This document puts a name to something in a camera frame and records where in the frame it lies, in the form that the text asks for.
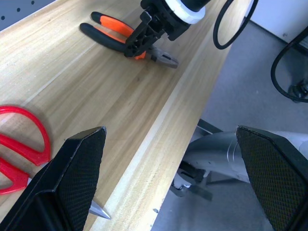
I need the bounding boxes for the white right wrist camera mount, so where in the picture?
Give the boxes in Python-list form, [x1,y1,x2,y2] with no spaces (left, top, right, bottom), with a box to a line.
[163,0,206,25]

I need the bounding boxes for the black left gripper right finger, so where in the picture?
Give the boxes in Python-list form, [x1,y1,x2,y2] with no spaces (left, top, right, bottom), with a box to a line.
[235,125,308,231]

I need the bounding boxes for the dark caster base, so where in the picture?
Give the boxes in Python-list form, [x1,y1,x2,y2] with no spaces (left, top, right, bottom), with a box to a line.
[288,80,308,103]

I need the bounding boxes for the silver robot body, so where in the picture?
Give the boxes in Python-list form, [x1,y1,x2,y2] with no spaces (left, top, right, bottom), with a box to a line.
[169,129,308,202]

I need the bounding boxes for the red handled scissors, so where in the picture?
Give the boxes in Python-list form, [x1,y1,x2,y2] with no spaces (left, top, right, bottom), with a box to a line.
[0,105,112,220]

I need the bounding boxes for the blue-grey pegboard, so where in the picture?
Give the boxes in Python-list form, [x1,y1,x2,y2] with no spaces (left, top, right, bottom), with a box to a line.
[0,0,58,32]

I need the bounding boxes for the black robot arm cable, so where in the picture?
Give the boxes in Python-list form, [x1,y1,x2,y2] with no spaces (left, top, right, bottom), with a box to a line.
[213,0,259,50]

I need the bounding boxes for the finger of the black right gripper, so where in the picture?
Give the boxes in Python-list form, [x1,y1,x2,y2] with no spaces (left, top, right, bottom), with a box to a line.
[124,11,153,58]
[131,24,167,58]

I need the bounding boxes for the black floor cable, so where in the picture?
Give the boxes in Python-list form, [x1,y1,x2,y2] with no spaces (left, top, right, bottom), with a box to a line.
[270,30,308,101]

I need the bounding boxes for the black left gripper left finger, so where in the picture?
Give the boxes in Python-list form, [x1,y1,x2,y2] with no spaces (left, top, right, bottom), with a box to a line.
[0,126,107,231]

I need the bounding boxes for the orange and black pliers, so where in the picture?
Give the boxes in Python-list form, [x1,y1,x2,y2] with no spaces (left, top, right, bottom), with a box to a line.
[79,11,180,69]

